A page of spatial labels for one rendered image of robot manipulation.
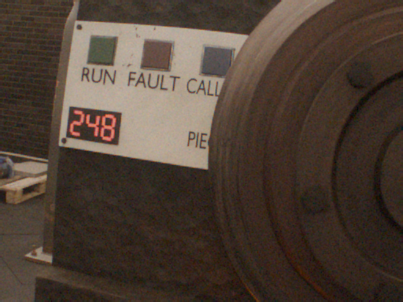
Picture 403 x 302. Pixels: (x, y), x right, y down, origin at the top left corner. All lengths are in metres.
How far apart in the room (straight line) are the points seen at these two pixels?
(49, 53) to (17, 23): 0.66
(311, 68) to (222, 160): 0.14
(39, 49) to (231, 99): 7.00
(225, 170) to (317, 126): 0.14
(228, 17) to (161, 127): 0.17
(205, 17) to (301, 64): 0.23
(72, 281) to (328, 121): 0.46
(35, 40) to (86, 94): 6.82
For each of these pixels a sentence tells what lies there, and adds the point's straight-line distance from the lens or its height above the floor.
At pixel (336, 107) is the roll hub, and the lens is 0.53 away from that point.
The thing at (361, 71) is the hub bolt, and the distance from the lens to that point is 0.52.
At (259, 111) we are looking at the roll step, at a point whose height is 1.15.
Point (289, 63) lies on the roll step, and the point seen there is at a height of 1.20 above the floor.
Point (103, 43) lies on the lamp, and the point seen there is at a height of 1.21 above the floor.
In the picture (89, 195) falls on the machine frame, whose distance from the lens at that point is 0.84.
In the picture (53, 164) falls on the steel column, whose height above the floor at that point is 0.60.
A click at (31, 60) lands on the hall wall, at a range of 7.62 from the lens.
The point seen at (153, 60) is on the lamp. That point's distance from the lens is 0.77.
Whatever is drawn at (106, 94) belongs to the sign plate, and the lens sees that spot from 0.79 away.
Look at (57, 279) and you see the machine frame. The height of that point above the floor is 0.87.
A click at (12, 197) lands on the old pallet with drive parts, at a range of 5.00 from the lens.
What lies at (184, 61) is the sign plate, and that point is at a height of 1.19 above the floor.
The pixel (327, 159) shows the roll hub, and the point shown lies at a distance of 0.53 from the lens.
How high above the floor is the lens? 1.16
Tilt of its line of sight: 6 degrees down
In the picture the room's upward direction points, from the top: 7 degrees clockwise
